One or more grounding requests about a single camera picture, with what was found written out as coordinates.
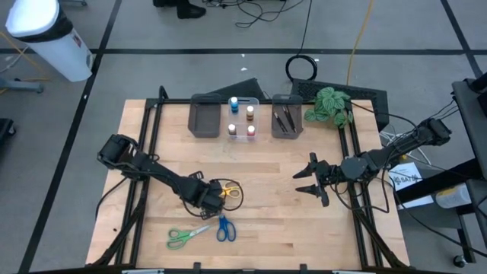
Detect translucent plastic container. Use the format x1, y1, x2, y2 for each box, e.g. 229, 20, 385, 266
434, 182, 472, 209

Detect black perforated panel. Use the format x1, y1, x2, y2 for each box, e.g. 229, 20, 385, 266
289, 78, 390, 132

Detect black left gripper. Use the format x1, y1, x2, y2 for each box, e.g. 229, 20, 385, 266
181, 170, 226, 221

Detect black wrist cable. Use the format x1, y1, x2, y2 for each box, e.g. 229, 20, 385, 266
330, 178, 391, 215
182, 177, 244, 218

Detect clear plastic bin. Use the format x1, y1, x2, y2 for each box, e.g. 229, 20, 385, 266
227, 96, 261, 142

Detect green handled scissors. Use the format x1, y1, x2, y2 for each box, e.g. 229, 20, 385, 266
166, 224, 212, 250

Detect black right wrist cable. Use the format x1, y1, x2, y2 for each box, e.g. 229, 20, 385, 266
330, 178, 391, 215

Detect coiled black cable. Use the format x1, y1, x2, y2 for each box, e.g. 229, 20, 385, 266
284, 0, 318, 81

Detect black floor object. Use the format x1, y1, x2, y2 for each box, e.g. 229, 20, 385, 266
0, 118, 16, 140

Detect black equipment cart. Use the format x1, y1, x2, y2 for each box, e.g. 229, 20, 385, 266
393, 78, 487, 263

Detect grey plastic bin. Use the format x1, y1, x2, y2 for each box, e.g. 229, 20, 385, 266
271, 94, 304, 140
187, 93, 222, 139

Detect black flat panel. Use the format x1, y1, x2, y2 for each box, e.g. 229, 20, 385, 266
208, 77, 266, 100

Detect blue handled scissors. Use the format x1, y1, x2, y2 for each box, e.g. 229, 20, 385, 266
215, 214, 237, 243

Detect person's foot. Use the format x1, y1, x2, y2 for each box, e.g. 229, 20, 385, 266
177, 0, 208, 20

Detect yellow cable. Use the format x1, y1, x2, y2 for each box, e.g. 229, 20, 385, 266
0, 30, 49, 95
345, 0, 376, 85

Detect grey stand foot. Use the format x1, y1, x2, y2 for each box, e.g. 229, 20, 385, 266
0, 78, 43, 95

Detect white trash can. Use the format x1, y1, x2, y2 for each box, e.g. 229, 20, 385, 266
4, 0, 94, 83

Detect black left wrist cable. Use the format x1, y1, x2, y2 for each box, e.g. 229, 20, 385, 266
182, 177, 244, 218

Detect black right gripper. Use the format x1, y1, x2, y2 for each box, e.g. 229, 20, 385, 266
291, 151, 345, 209

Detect yellow handled scissors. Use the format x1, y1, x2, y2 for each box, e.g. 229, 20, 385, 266
219, 181, 243, 200

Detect white label paper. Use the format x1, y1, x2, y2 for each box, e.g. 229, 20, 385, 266
387, 161, 434, 210

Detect black aluminium table frame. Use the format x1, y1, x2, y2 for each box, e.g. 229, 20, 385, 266
87, 85, 410, 274

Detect green potted plant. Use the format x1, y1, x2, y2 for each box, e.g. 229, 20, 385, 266
304, 85, 355, 129

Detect tangled black floor cables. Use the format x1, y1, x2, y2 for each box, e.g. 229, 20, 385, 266
200, 0, 305, 30

